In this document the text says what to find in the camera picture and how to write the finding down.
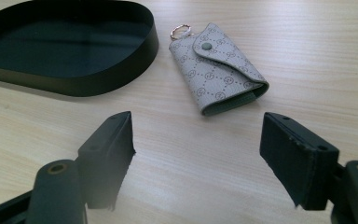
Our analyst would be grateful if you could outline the grey patterned key pouch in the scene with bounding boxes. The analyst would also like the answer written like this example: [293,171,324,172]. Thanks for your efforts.
[168,21,270,118]

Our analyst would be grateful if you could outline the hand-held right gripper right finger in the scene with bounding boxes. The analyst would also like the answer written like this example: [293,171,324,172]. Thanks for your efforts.
[259,111,340,211]

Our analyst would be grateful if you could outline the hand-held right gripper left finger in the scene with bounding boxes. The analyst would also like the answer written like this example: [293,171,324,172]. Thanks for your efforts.
[76,110,137,212]

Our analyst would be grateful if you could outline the black key rack with tray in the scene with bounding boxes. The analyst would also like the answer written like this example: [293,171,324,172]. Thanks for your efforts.
[0,0,159,97]

